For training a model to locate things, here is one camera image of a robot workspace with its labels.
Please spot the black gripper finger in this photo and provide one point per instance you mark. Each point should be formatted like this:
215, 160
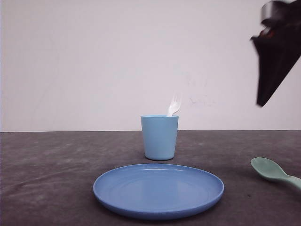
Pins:
276, 59

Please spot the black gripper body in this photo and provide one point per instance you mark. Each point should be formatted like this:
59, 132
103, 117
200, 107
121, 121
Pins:
284, 29

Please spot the green plastic spoon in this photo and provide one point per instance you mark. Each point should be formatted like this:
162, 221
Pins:
271, 171

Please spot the white plastic fork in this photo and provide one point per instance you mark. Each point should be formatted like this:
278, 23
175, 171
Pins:
175, 105

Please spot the light blue plastic cup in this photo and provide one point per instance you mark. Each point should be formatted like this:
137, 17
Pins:
159, 136

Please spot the blue plastic plate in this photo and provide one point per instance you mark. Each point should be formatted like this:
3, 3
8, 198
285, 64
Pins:
158, 191

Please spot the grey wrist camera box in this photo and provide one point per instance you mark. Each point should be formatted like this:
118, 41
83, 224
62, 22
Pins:
268, 10

